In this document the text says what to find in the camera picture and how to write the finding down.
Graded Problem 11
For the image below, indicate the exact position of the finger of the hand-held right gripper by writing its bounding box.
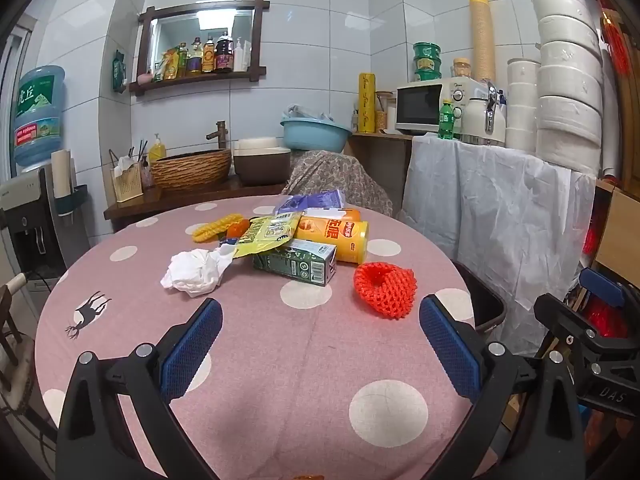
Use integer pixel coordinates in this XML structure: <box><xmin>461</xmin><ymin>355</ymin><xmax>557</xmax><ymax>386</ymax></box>
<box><xmin>532</xmin><ymin>292</ymin><xmax>601</xmax><ymax>356</ymax></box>
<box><xmin>579</xmin><ymin>266</ymin><xmax>640</xmax><ymax>313</ymax></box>

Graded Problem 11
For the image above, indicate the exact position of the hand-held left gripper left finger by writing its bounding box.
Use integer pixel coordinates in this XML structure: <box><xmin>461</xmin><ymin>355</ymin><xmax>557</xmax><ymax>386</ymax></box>
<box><xmin>56</xmin><ymin>297</ymin><xmax>223</xmax><ymax>480</ymax></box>

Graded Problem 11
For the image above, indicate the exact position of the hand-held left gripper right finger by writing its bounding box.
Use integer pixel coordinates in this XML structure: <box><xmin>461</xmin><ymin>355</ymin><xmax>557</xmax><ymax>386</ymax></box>
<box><xmin>419</xmin><ymin>294</ymin><xmax>588</xmax><ymax>480</ymax></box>

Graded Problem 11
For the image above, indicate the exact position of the dark trash bin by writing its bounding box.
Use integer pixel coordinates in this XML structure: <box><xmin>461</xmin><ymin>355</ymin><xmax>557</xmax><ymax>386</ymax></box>
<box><xmin>452</xmin><ymin>260</ymin><xmax>507</xmax><ymax>336</ymax></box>

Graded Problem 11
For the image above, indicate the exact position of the white paper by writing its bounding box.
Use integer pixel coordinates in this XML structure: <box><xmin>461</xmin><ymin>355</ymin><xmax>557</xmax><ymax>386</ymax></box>
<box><xmin>160</xmin><ymin>247</ymin><xmax>236</xmax><ymax>297</ymax></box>

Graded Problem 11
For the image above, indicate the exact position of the red foam fruit net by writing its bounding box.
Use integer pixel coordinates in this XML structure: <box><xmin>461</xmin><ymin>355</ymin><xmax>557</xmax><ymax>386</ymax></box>
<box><xmin>353</xmin><ymin>261</ymin><xmax>417</xmax><ymax>319</ymax></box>

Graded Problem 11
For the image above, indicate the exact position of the green milk carton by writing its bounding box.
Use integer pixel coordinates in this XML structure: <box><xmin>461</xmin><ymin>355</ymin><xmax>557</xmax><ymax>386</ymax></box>
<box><xmin>252</xmin><ymin>239</ymin><xmax>338</xmax><ymax>287</ymax></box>

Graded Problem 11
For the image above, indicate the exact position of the yellow-green snack bag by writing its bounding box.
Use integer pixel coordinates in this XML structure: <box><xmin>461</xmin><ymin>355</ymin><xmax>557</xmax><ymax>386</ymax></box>
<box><xmin>231</xmin><ymin>211</ymin><xmax>304</xmax><ymax>259</ymax></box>

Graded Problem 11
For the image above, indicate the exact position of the yellow chip can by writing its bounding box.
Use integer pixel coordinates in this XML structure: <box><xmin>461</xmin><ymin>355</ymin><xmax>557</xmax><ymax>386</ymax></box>
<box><xmin>295</xmin><ymin>216</ymin><xmax>369</xmax><ymax>264</ymax></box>

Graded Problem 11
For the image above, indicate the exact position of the light wooden cabinet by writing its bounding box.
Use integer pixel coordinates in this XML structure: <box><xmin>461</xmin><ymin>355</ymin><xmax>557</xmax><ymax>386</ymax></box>
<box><xmin>595</xmin><ymin>180</ymin><xmax>640</xmax><ymax>271</ymax></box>

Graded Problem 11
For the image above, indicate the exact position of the yellow foam fruit net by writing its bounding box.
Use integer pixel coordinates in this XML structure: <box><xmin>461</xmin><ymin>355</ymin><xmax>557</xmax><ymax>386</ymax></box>
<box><xmin>192</xmin><ymin>213</ymin><xmax>251</xmax><ymax>243</ymax></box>

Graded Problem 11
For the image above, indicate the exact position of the white plastic sheet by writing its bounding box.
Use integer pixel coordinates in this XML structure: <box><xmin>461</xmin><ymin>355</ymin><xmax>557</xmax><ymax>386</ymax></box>
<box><xmin>397</xmin><ymin>135</ymin><xmax>598</xmax><ymax>356</ymax></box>

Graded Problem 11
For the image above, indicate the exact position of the dark wooden counter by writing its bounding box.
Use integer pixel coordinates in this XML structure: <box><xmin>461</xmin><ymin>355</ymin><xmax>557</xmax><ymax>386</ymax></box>
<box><xmin>103</xmin><ymin>180</ymin><xmax>291</xmax><ymax>220</ymax></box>

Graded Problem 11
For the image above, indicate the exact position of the beige chopstick holder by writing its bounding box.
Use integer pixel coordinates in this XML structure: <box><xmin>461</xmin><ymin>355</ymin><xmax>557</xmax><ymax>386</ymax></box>
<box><xmin>110</xmin><ymin>140</ymin><xmax>148</xmax><ymax>203</ymax></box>

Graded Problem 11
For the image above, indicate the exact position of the wicker wash basin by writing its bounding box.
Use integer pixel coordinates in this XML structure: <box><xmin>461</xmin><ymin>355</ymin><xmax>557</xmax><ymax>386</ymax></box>
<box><xmin>150</xmin><ymin>148</ymin><xmax>232</xmax><ymax>192</ymax></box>

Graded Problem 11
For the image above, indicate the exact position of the wooden chair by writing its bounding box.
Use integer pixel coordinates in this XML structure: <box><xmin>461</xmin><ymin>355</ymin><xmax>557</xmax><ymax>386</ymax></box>
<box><xmin>0</xmin><ymin>272</ymin><xmax>36</xmax><ymax>411</ymax></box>

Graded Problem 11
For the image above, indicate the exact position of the purple plastic packet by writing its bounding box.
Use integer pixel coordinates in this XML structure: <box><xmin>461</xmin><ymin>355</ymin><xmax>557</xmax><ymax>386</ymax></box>
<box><xmin>275</xmin><ymin>189</ymin><xmax>347</xmax><ymax>216</ymax></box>

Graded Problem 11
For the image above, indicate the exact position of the green cup holder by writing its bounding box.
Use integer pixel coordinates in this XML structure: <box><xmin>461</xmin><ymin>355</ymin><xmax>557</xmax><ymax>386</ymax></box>
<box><xmin>54</xmin><ymin>185</ymin><xmax>88</xmax><ymax>216</ymax></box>

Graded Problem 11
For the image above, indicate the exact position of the brown plastic tub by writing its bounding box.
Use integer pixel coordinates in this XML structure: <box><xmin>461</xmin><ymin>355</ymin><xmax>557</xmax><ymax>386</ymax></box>
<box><xmin>232</xmin><ymin>147</ymin><xmax>292</xmax><ymax>186</ymax></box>

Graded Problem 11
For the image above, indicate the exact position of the small white paper bowl stack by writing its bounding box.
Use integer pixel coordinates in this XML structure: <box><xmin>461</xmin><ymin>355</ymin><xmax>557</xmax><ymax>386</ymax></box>
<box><xmin>505</xmin><ymin>57</ymin><xmax>542</xmax><ymax>153</ymax></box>

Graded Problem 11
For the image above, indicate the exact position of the light wooden side table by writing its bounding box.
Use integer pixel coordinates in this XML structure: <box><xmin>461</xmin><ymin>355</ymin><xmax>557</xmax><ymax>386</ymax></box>
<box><xmin>345</xmin><ymin>131</ymin><xmax>416</xmax><ymax>211</ymax></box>

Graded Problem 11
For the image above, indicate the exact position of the floral cloth cover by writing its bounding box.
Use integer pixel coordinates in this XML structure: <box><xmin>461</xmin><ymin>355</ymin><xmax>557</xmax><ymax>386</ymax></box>
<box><xmin>281</xmin><ymin>149</ymin><xmax>394</xmax><ymax>218</ymax></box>

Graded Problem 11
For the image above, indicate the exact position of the large white paper bowl stack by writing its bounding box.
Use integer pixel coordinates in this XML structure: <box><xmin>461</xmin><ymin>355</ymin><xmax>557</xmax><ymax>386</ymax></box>
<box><xmin>525</xmin><ymin>0</ymin><xmax>606</xmax><ymax>176</ymax></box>

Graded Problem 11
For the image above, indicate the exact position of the white electric kettle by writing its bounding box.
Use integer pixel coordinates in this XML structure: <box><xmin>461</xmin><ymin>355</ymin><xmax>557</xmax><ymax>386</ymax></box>
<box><xmin>459</xmin><ymin>80</ymin><xmax>508</xmax><ymax>147</ymax></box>

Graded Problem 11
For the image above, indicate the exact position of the water dispenser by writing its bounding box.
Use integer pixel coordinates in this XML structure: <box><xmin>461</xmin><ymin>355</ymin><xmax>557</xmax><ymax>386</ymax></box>
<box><xmin>0</xmin><ymin>167</ymin><xmax>76</xmax><ymax>281</ymax></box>

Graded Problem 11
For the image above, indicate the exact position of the white tub lid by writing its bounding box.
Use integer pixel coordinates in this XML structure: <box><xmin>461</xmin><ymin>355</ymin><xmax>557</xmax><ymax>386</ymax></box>
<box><xmin>233</xmin><ymin>136</ymin><xmax>291</xmax><ymax>157</ymax></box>

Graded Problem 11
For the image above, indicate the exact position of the bronze faucet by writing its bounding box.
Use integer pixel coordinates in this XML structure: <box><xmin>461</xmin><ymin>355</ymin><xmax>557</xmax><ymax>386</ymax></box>
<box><xmin>205</xmin><ymin>121</ymin><xmax>232</xmax><ymax>150</ymax></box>

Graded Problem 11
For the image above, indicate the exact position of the white paper cup stack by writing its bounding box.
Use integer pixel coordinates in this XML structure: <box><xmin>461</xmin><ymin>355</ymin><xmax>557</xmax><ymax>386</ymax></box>
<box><xmin>51</xmin><ymin>149</ymin><xmax>73</xmax><ymax>198</ymax></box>

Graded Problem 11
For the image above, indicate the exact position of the green soda bottle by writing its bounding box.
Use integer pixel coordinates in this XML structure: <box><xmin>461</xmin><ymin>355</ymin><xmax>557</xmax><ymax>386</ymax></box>
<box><xmin>438</xmin><ymin>100</ymin><xmax>455</xmax><ymax>140</ymax></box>

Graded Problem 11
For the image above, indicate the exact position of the white microwave oven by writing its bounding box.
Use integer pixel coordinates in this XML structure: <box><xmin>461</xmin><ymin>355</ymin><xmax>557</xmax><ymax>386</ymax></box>
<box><xmin>395</xmin><ymin>77</ymin><xmax>493</xmax><ymax>136</ymax></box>

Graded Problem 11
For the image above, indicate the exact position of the glass storage jar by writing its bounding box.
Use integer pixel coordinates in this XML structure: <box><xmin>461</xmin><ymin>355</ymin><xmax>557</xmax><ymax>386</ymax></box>
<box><xmin>375</xmin><ymin>91</ymin><xmax>396</xmax><ymax>131</ymax></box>

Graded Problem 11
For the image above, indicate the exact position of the light blue plastic basin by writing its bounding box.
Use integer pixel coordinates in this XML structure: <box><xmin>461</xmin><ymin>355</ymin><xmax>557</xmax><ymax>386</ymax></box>
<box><xmin>280</xmin><ymin>110</ymin><xmax>353</xmax><ymax>153</ymax></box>

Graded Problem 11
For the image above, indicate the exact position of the red knot decoration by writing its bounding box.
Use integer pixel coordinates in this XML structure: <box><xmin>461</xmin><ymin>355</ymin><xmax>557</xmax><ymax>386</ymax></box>
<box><xmin>595</xmin><ymin>0</ymin><xmax>631</xmax><ymax>76</ymax></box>

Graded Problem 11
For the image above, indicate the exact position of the tall yellow box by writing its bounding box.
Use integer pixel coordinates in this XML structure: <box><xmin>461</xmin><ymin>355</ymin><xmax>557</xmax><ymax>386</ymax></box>
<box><xmin>357</xmin><ymin>72</ymin><xmax>377</xmax><ymax>134</ymax></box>

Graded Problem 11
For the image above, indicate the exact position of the grey cloth in basin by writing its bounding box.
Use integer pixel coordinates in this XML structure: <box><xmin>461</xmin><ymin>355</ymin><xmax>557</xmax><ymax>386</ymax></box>
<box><xmin>285</xmin><ymin>104</ymin><xmax>336</xmax><ymax>123</ymax></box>

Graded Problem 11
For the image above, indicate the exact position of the green instant noodle bowl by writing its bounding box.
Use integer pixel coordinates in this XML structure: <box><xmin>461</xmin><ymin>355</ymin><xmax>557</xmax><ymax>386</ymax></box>
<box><xmin>414</xmin><ymin>59</ymin><xmax>441</xmax><ymax>82</ymax></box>
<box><xmin>412</xmin><ymin>41</ymin><xmax>442</xmax><ymax>63</ymax></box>

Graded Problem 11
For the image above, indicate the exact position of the tall yellow paper cup stack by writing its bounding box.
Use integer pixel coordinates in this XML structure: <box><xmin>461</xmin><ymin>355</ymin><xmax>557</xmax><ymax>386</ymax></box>
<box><xmin>468</xmin><ymin>0</ymin><xmax>496</xmax><ymax>81</ymax></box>

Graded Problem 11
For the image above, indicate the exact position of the blue water jug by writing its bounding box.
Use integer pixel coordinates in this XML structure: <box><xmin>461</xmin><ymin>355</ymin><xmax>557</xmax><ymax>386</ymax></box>
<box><xmin>13</xmin><ymin>65</ymin><xmax>66</xmax><ymax>168</ymax></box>

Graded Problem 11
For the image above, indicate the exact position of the yellow seasoning packet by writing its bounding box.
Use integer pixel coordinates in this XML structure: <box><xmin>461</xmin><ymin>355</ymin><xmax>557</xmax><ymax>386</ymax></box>
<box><xmin>161</xmin><ymin>49</ymin><xmax>182</xmax><ymax>81</ymax></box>

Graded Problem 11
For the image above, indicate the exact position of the green hanging packet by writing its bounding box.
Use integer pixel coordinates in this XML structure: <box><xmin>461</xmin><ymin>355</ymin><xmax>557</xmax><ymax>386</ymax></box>
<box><xmin>112</xmin><ymin>50</ymin><xmax>128</xmax><ymax>93</ymax></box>

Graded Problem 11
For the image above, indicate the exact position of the white pump bottle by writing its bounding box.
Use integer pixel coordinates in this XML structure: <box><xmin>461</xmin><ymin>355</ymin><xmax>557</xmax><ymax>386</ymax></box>
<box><xmin>233</xmin><ymin>37</ymin><xmax>251</xmax><ymax>72</ymax></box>

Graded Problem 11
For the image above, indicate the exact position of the dark soy sauce bottle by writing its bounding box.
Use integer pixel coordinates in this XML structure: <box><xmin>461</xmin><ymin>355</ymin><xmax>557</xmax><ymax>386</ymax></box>
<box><xmin>215</xmin><ymin>31</ymin><xmax>235</xmax><ymax>73</ymax></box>

